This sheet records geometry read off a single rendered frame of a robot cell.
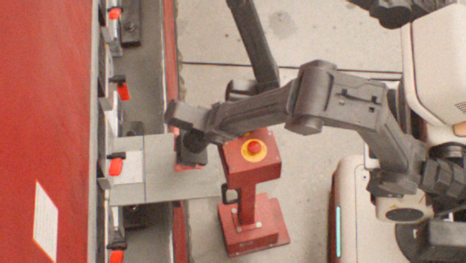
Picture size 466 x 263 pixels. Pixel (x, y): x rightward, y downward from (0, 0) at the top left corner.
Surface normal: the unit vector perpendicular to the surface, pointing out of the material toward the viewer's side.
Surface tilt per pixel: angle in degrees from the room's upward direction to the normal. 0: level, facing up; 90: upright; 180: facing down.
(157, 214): 0
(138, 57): 0
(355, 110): 15
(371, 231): 0
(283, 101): 61
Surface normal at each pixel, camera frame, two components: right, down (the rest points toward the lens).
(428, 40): -0.69, -0.39
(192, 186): -0.02, -0.47
